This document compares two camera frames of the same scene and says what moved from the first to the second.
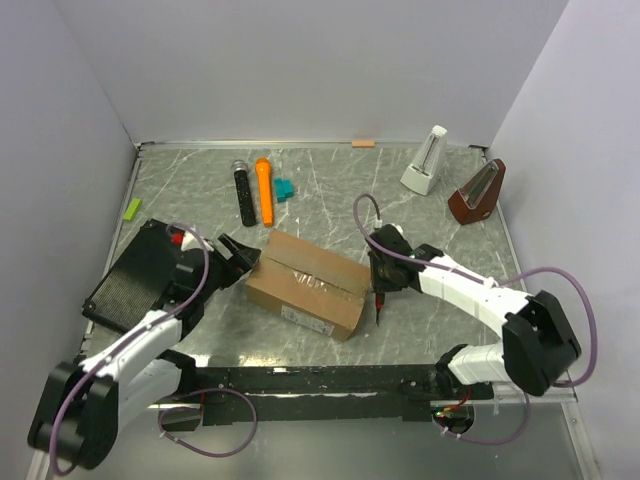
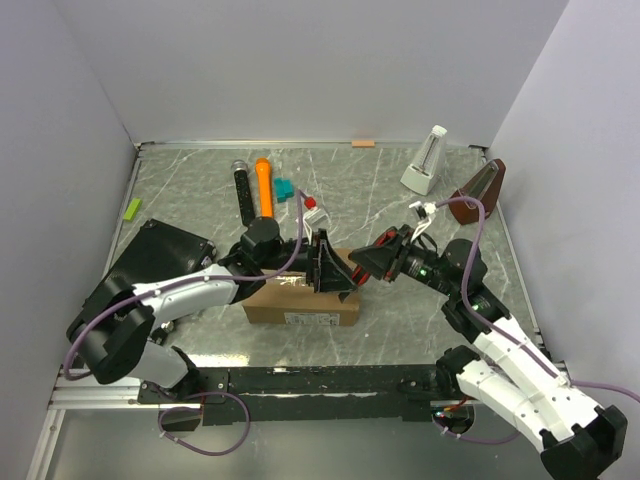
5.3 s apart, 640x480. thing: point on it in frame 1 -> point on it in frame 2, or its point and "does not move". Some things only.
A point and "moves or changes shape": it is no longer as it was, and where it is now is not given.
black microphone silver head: (244, 192) does not move
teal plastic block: (284, 189) does not move
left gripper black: (243, 260) -> (332, 275)
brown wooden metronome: (476, 199) does not move
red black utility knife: (379, 303) -> (360, 276)
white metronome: (425, 172) does not move
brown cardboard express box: (308, 285) moves or changes shape
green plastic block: (133, 209) does not move
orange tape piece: (363, 143) does not move
